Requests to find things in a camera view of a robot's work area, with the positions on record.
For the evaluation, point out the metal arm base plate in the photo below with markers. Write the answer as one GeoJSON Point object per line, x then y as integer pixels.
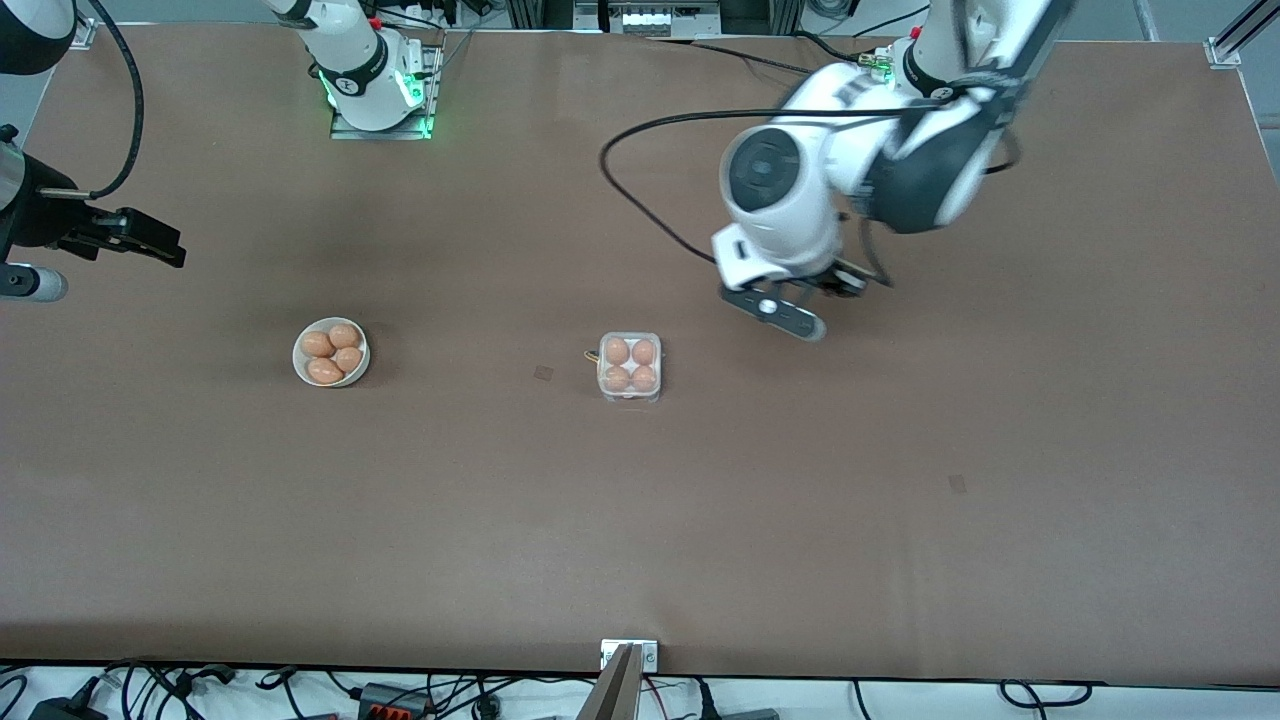
{"type": "Point", "coordinates": [350, 133]}

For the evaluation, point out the silver corner bracket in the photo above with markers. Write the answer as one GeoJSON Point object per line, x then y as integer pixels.
{"type": "Point", "coordinates": [1222, 52]}
{"type": "Point", "coordinates": [85, 35]}

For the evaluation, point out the flat black box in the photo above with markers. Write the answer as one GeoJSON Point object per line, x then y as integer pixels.
{"type": "Point", "coordinates": [740, 714]}

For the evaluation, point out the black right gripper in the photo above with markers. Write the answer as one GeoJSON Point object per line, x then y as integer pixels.
{"type": "Point", "coordinates": [52, 216]}

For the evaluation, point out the black adapter with orange buttons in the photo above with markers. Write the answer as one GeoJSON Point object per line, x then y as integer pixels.
{"type": "Point", "coordinates": [395, 702]}

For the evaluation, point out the clear plastic egg box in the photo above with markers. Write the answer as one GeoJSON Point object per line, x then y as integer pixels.
{"type": "Point", "coordinates": [630, 397]}

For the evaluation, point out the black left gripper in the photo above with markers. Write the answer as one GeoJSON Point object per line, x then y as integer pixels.
{"type": "Point", "coordinates": [843, 279]}

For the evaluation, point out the white ceramic bowl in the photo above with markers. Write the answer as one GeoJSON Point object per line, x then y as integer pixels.
{"type": "Point", "coordinates": [300, 368]}

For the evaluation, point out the black power plug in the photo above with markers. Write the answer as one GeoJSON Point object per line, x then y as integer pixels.
{"type": "Point", "coordinates": [65, 710]}

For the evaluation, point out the aluminium frame profile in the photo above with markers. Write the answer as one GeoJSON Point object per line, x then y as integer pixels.
{"type": "Point", "coordinates": [1250, 30]}

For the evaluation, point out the small silver bracket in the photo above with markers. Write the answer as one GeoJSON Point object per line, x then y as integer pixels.
{"type": "Point", "coordinates": [650, 655]}

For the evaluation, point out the grey camera mount beam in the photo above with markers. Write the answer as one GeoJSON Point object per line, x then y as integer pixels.
{"type": "Point", "coordinates": [615, 695]}

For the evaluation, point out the grey power strip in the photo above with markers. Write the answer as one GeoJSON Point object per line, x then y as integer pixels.
{"type": "Point", "coordinates": [645, 18]}

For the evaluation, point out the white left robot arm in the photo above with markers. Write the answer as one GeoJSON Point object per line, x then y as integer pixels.
{"type": "Point", "coordinates": [780, 200]}

